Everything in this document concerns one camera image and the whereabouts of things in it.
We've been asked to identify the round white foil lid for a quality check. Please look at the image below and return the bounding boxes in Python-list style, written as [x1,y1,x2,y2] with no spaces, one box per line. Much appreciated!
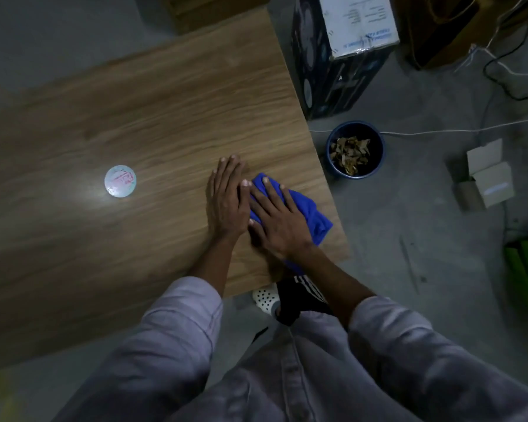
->
[104,164,138,198]

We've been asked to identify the brown cardboard box with handle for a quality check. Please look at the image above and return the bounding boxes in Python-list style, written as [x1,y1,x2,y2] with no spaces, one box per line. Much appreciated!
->
[160,0,272,36]

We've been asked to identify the black cable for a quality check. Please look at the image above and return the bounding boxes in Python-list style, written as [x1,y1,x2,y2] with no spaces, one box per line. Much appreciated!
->
[483,4,528,101]

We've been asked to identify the blue cloth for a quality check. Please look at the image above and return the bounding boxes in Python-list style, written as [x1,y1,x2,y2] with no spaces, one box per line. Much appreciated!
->
[248,172,334,274]

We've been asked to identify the light denim shirt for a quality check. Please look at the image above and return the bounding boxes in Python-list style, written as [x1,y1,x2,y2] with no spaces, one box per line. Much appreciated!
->
[52,276,528,422]

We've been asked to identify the wooden table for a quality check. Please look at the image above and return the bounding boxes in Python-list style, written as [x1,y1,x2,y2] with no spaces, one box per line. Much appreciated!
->
[0,8,351,374]

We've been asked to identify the person's left forearm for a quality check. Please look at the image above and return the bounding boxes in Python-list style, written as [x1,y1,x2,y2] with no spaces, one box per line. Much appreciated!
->
[188,234,241,300]

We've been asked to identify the green object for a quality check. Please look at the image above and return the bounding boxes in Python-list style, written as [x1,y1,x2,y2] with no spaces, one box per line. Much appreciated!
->
[503,234,528,315]

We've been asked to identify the thin white wire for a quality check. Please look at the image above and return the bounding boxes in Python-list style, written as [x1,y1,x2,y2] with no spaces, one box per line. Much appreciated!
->
[455,43,528,79]

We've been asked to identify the black box with white label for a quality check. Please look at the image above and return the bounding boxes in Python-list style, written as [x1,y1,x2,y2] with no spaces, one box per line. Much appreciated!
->
[290,0,400,121]

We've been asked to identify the person's left hand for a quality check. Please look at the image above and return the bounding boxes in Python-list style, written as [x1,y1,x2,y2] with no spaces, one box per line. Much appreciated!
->
[205,154,252,242]

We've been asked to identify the person's right hand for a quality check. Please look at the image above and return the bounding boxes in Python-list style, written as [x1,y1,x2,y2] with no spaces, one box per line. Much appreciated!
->
[248,176,316,262]

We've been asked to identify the white cable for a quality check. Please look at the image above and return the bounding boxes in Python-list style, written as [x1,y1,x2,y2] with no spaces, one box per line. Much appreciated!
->
[310,116,528,137]

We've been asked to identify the large brown cardboard box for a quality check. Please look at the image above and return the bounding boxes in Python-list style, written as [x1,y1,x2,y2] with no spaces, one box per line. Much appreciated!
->
[398,0,528,71]

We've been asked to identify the person's right forearm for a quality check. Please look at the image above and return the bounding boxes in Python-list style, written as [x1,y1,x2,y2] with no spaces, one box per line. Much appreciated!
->
[290,243,377,330]

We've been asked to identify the white perforated shoe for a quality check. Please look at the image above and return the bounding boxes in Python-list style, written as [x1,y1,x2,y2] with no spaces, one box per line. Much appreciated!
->
[251,283,283,322]

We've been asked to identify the black trousers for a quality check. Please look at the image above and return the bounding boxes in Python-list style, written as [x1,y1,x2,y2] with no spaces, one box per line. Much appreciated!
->
[251,274,335,343]

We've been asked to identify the blue round waste bin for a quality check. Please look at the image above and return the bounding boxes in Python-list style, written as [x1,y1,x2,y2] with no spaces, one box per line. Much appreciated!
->
[325,120,386,180]

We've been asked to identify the small open white carton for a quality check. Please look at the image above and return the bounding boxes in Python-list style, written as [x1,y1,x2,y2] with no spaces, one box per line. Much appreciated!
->
[455,138,516,212]

